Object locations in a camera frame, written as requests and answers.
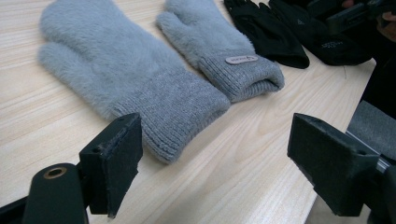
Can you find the grey fluffy mitten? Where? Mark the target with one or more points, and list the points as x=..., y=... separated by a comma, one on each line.
x=109, y=62

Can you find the black glove with small logo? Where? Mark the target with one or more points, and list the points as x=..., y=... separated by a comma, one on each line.
x=327, y=46

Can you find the black glove with white print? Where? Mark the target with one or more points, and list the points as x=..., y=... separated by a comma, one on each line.
x=271, y=40

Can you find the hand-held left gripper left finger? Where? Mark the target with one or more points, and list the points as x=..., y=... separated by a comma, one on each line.
x=115, y=161

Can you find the grey cloth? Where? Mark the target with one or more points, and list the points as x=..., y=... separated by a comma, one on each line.
x=211, y=40

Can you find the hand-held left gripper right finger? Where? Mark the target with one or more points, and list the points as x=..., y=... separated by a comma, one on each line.
x=333, y=168

